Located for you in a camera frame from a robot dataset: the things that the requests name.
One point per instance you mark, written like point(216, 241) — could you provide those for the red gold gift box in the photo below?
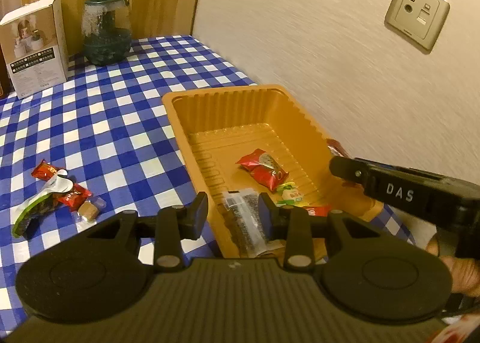
point(6, 85)

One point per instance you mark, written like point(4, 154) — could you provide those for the clear grey seed packet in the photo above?
point(242, 217)

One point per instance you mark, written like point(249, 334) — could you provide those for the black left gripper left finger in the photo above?
point(174, 224)

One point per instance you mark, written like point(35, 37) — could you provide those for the blue white checkered tablecloth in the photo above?
point(108, 127)

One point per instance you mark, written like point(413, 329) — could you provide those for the yellow green candy packet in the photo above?
point(289, 194)

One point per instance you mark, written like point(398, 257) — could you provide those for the network wall outlet plate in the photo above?
point(419, 21)

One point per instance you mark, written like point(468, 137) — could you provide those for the large red snack packet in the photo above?
point(264, 169)

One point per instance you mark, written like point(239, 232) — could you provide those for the white product box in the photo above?
point(34, 47)

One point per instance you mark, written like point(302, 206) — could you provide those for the dark red candy packet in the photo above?
point(336, 148)

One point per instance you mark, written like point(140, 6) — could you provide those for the green glass jar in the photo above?
point(106, 31)

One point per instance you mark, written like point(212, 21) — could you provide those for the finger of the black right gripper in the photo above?
point(353, 170)

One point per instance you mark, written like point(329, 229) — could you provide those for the person right hand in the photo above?
point(465, 272)

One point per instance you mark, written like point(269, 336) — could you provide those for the small red candy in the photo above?
point(75, 198)

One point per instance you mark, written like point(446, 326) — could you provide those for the clear brown cube candy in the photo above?
point(91, 208)

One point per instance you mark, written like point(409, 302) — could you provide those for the white green snack pouch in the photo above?
point(41, 203)

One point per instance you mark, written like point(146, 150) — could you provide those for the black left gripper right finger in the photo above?
point(291, 224)

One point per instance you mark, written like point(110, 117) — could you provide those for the orange plastic tray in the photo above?
point(215, 127)

